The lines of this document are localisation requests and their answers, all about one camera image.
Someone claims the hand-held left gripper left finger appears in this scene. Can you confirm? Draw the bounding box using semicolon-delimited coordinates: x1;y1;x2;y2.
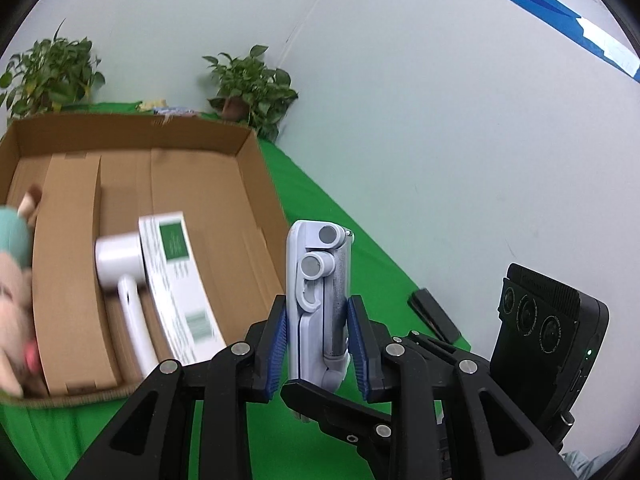
65;295;288;480

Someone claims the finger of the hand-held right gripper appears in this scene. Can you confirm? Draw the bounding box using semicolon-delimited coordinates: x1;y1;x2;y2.
279;379;396;450
406;329;491;362

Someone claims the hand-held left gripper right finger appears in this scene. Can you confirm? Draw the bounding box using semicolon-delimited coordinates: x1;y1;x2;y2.
346;295;576;480

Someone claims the white folding phone holder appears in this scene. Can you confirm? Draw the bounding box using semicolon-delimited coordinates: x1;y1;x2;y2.
286;220;356;423

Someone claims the white carton with green label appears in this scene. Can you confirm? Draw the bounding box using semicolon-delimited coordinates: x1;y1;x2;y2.
137;211;228;367

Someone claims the white hair dryer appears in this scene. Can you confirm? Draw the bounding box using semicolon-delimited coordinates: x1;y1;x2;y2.
94;232;160;378

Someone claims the brown cardboard box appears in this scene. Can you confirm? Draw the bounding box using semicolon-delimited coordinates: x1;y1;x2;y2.
0;112;291;408

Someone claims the teal and pink plush toy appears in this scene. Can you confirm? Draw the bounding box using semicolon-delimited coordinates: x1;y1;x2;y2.
0;185;43;396

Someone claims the black rectangular device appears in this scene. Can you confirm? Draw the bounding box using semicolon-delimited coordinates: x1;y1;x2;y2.
407;287;462;346

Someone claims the light blue clothing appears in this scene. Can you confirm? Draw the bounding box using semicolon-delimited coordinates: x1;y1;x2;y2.
562;450;618;480

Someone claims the green tablecloth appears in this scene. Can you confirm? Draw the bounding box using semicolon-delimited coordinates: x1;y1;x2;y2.
0;102;473;480

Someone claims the blurred colourful packet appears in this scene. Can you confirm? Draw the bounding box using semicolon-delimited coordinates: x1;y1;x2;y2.
137;101;201;117

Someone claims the green plant in brown pot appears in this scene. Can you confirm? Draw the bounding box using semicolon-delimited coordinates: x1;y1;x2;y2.
202;45;299;142

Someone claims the bushy green potted plant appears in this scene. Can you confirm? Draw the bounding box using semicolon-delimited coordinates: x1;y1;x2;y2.
0;20;106;121

